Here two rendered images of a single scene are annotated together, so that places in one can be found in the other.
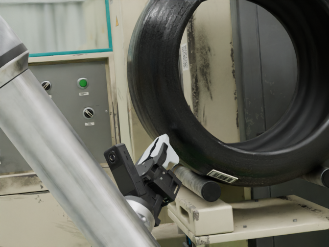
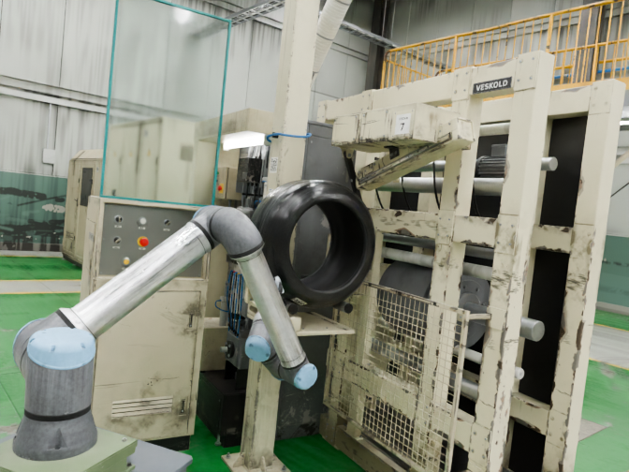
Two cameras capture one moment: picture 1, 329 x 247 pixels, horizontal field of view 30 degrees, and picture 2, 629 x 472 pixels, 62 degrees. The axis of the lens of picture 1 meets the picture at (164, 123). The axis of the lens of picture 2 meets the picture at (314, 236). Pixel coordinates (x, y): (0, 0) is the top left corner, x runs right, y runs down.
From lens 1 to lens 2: 0.95 m
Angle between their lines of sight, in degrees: 22
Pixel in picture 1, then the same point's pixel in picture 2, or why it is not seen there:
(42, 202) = (154, 298)
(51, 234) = (156, 319)
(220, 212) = (296, 320)
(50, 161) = (266, 293)
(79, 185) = (275, 306)
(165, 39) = (285, 227)
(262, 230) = (313, 331)
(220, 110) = not seen: hidden behind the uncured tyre
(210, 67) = not seen: hidden behind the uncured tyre
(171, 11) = (291, 213)
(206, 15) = not seen: hidden behind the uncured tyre
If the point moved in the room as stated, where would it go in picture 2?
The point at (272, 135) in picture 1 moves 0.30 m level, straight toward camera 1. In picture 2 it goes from (313, 278) to (327, 289)
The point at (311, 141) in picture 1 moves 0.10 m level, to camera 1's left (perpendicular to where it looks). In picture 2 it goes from (343, 288) to (322, 287)
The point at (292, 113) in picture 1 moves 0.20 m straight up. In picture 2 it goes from (325, 268) to (329, 227)
